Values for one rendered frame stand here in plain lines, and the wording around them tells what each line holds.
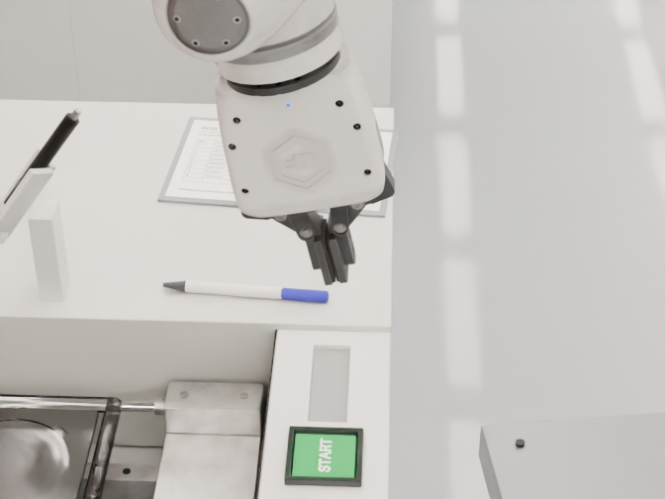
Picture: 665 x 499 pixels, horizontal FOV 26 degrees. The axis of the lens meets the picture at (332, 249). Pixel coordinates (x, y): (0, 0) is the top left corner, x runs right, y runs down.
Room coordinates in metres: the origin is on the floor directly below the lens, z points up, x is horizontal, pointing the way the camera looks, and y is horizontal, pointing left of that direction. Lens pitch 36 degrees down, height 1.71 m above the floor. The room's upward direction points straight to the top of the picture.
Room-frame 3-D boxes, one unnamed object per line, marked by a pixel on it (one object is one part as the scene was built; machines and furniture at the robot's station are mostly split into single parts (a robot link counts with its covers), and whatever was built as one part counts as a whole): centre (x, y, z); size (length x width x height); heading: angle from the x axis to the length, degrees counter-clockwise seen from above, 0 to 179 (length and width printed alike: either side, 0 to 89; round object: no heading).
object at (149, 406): (0.89, 0.16, 0.89); 0.05 x 0.01 x 0.01; 88
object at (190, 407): (0.89, 0.10, 0.89); 0.08 x 0.03 x 0.03; 88
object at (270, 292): (0.95, 0.07, 0.97); 0.14 x 0.01 x 0.01; 83
